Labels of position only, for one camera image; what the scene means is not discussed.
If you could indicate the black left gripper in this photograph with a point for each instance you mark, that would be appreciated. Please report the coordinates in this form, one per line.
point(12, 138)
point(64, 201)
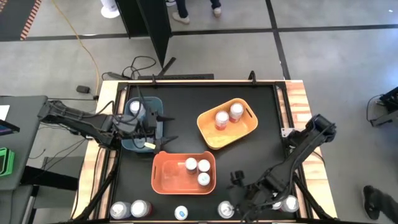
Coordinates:
point(150, 124)

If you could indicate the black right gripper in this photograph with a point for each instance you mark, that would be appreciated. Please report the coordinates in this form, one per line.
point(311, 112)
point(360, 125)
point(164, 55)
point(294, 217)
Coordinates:
point(248, 197)

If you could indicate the blue silver energy drink can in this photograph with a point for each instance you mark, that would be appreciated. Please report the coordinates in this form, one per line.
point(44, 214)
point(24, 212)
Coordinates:
point(204, 165)
point(181, 213)
point(203, 179)
point(191, 164)

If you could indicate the blue plastic bin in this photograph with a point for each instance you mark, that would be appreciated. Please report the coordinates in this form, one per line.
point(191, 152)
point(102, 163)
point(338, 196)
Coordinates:
point(132, 147)

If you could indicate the yellow plastic bin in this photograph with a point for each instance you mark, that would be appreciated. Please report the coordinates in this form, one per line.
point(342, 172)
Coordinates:
point(230, 137)

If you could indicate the orange plastic bin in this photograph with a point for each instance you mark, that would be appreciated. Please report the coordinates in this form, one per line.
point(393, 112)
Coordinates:
point(169, 177)

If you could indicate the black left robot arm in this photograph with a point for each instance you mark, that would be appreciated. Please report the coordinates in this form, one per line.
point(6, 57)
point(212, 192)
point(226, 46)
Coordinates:
point(77, 119)

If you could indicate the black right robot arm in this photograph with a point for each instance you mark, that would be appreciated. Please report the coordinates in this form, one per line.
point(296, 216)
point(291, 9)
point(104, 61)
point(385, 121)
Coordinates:
point(298, 155)

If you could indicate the black clamp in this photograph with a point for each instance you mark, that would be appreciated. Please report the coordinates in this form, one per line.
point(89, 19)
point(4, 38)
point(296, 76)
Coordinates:
point(252, 77)
point(153, 79)

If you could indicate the black power brick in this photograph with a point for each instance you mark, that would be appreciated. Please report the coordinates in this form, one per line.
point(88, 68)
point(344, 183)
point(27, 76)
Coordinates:
point(115, 75)

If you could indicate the black power adapter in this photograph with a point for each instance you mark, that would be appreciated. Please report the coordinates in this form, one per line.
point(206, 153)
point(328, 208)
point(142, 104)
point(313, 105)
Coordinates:
point(83, 89)

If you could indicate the black standing cabinet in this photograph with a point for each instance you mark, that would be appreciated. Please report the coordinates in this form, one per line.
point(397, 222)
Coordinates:
point(149, 18)

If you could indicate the person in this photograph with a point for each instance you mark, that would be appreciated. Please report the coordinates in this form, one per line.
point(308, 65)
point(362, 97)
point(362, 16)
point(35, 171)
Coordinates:
point(182, 12)

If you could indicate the black floor beam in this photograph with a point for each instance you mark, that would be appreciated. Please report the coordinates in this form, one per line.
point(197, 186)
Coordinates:
point(49, 179)

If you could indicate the person's foot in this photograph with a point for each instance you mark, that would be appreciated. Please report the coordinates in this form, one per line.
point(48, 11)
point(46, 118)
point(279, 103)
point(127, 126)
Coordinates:
point(373, 202)

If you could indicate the grey side table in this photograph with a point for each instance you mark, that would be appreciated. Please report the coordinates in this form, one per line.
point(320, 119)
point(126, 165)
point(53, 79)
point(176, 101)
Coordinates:
point(15, 205)
point(25, 140)

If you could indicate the green plastic tray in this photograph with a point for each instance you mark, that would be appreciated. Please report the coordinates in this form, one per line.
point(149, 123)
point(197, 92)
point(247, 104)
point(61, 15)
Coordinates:
point(11, 161)

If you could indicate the dark tablet device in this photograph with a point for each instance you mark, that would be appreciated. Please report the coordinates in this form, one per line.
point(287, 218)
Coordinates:
point(7, 127)

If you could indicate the white paper sheet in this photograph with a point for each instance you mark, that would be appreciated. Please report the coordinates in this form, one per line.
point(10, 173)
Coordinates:
point(3, 112)

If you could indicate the black equipment stand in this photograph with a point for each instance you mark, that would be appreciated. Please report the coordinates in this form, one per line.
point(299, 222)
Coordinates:
point(388, 104)

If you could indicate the black mat with orange stripes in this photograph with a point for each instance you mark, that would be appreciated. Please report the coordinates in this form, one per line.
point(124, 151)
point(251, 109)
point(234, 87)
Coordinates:
point(15, 18)

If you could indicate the silver metal bracket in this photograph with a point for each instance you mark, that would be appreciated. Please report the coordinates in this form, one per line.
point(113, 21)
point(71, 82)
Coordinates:
point(284, 132)

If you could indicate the black aluminium table frame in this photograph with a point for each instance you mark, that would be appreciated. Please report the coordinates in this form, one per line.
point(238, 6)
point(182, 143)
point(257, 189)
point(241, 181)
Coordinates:
point(109, 199)

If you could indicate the white round pedestal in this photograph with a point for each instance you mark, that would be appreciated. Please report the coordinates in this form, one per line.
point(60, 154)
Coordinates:
point(109, 11)

